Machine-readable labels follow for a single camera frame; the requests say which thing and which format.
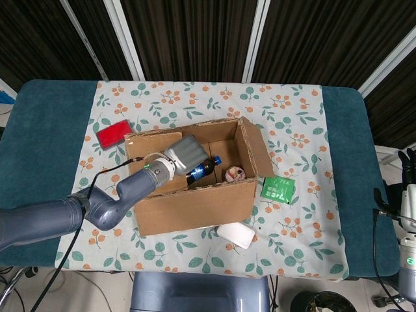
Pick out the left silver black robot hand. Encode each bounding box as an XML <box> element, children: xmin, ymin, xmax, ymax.
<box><xmin>163</xmin><ymin>135</ymin><xmax>209</xmax><ymax>176</ymax></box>

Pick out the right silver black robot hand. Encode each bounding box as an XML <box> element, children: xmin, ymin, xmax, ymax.
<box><xmin>372</xmin><ymin>148</ymin><xmax>416</xmax><ymax>235</ymax></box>

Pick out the brown cardboard shipping box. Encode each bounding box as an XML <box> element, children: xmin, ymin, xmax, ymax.
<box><xmin>124</xmin><ymin>116</ymin><xmax>276</xmax><ymax>237</ymax></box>

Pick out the red rectangular block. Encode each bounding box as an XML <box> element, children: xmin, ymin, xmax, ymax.
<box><xmin>96</xmin><ymin>118</ymin><xmax>133</xmax><ymax>151</ymax></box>

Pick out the dark cola bottle blue cap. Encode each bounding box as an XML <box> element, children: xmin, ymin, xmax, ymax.
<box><xmin>185</xmin><ymin>155</ymin><xmax>222</xmax><ymax>187</ymax></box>

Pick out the pink cupcake toy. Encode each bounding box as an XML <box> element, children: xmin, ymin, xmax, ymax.
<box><xmin>224</xmin><ymin>166</ymin><xmax>245</xmax><ymax>181</ymax></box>

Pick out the green tea sachet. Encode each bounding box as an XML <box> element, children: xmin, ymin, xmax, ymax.
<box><xmin>260</xmin><ymin>176</ymin><xmax>296</xmax><ymax>205</ymax></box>

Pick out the floral orange fruit tablecloth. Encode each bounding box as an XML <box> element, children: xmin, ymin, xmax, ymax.
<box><xmin>54</xmin><ymin>80</ymin><xmax>350</xmax><ymax>281</ymax></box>

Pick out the black waste bin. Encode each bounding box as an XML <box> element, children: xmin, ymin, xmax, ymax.
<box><xmin>291</xmin><ymin>291</ymin><xmax>357</xmax><ymax>312</ymax></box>

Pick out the blue-grey robot torso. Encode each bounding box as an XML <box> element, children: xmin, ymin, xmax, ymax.
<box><xmin>129</xmin><ymin>271</ymin><xmax>272</xmax><ymax>312</ymax></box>

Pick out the teal table cover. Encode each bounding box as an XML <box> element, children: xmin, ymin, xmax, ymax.
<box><xmin>0</xmin><ymin>79</ymin><xmax>400</xmax><ymax>279</ymax></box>

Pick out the chrome chair leg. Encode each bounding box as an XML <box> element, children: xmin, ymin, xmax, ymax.
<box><xmin>0</xmin><ymin>268</ymin><xmax>29</xmax><ymax>298</ymax></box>

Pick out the white metal rack frame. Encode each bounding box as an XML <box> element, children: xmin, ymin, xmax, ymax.
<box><xmin>373</xmin><ymin>144</ymin><xmax>416</xmax><ymax>168</ymax></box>

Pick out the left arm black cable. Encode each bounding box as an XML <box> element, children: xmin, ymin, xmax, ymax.
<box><xmin>31</xmin><ymin>157</ymin><xmax>144</xmax><ymax>312</ymax></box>

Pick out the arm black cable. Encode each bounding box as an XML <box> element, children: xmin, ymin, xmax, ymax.
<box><xmin>31</xmin><ymin>157</ymin><xmax>144</xmax><ymax>312</ymax></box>
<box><xmin>372</xmin><ymin>209</ymin><xmax>404</xmax><ymax>312</ymax></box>

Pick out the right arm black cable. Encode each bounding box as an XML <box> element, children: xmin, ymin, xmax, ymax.
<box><xmin>372</xmin><ymin>209</ymin><xmax>404</xmax><ymax>312</ymax></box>

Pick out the white aluminium frame post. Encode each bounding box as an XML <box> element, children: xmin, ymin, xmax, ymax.
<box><xmin>240</xmin><ymin>0</ymin><xmax>271</xmax><ymax>84</ymax></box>
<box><xmin>103</xmin><ymin>0</ymin><xmax>146</xmax><ymax>81</ymax></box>
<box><xmin>60</xmin><ymin>0</ymin><xmax>110</xmax><ymax>81</ymax></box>
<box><xmin>357</xmin><ymin>32</ymin><xmax>416</xmax><ymax>98</ymax></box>

